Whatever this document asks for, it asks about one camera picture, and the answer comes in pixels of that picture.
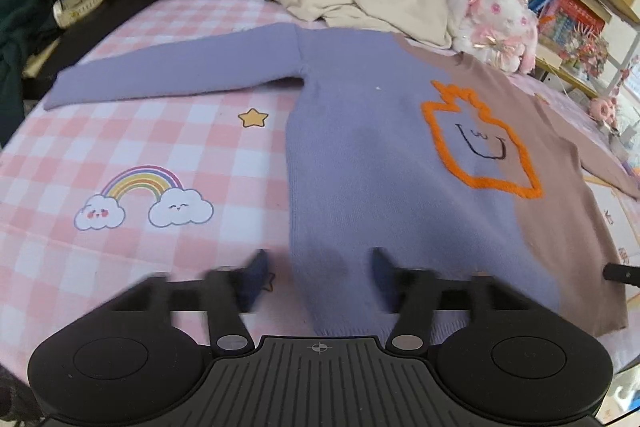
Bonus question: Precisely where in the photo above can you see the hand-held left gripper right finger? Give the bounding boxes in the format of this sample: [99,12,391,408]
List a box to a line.
[370,247,532,353]

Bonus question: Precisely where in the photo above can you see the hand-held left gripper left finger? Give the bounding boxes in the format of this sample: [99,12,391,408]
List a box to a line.
[107,249,273,355]

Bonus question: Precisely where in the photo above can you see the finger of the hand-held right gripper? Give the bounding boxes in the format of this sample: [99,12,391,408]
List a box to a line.
[602,263,640,290]

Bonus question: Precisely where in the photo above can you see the purple and brown sweater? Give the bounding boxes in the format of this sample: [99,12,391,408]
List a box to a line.
[42,23,640,338]

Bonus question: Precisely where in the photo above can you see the small pink toy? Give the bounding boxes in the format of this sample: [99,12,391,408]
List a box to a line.
[587,97,621,128]

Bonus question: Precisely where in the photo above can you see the pink checked printed bed sheet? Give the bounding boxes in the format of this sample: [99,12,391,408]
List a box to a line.
[0,0,640,388]

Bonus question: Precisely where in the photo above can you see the colourful printed box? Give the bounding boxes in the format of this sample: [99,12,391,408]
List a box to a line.
[536,0,610,75]

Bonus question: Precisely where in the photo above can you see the white and pink bunny plush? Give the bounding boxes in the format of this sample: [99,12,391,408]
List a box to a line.
[445,0,541,75]

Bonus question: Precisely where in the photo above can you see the dark green garment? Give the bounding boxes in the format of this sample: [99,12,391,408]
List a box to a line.
[0,0,63,148]

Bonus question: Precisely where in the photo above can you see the white strap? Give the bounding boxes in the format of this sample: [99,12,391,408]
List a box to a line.
[52,0,107,28]

